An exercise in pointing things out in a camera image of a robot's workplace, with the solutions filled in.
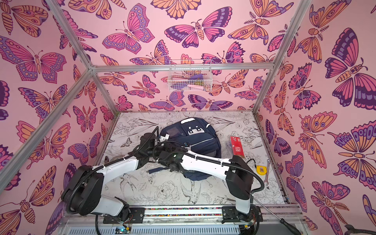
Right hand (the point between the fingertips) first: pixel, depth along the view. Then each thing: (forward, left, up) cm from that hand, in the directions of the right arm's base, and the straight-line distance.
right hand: (186, 164), depth 80 cm
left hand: (+6, +2, +7) cm, 9 cm away
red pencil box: (+17, -34, -9) cm, 39 cm away
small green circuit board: (-29, +31, -13) cm, 44 cm away
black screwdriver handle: (-27, -51, -9) cm, 58 cm away
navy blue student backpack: (+21, -6, -2) cm, 22 cm away
